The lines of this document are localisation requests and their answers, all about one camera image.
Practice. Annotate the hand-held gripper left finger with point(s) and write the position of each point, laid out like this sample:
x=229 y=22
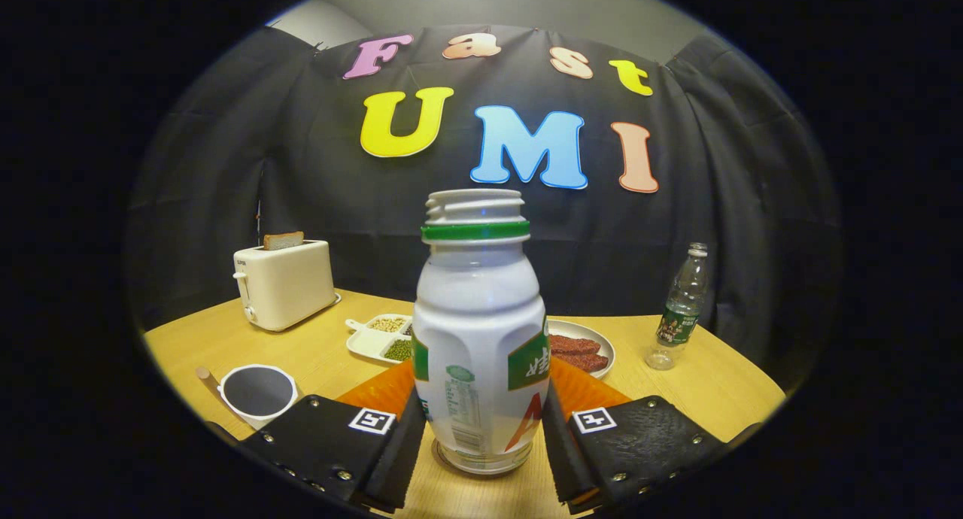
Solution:
x=402 y=459

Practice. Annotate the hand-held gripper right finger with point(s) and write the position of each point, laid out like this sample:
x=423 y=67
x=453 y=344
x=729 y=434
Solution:
x=560 y=451

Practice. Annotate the white juice bottle green label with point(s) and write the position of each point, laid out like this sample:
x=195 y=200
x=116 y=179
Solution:
x=481 y=316

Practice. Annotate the clear plastic water bottle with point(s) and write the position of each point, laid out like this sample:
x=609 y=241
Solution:
x=681 y=316

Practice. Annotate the red sausage piece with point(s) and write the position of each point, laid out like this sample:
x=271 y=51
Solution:
x=587 y=362
x=575 y=345

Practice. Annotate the white divided dish with beans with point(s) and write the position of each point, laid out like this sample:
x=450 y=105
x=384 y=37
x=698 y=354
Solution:
x=369 y=342

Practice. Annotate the white round plate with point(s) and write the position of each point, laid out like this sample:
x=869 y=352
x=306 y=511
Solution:
x=579 y=329

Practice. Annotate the wooden table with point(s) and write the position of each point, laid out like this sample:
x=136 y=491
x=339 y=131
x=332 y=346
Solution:
x=715 y=399

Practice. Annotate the cream toaster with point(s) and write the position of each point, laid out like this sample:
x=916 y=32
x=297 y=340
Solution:
x=290 y=286

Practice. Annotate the toast slice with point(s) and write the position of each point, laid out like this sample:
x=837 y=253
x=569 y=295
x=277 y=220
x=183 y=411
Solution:
x=284 y=241

